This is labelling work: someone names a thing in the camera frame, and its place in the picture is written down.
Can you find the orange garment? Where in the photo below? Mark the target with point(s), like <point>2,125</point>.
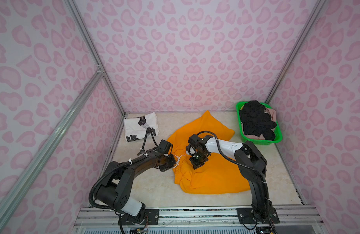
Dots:
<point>217,175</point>

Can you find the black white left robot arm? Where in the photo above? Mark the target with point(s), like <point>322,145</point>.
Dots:
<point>113,189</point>

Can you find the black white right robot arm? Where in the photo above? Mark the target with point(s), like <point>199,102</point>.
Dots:
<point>252,166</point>

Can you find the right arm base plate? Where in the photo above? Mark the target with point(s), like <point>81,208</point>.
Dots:
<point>254,216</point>

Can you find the green laundry basket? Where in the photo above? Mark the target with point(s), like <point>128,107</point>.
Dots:
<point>256,141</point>

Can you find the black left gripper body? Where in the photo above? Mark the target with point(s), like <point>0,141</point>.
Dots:
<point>169,163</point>

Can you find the pink beige garment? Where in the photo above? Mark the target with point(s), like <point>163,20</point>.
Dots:
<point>272,113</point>

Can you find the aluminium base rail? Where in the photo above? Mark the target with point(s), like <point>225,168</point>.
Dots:
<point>294,219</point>

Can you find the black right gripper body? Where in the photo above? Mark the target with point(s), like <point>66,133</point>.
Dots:
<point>196,161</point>

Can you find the black garment in basket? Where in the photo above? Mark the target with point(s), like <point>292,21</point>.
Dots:
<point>255,122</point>

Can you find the white t-shirt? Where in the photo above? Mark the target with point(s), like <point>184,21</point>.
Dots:
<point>135,128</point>

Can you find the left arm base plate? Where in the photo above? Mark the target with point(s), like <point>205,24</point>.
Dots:
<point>152,216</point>

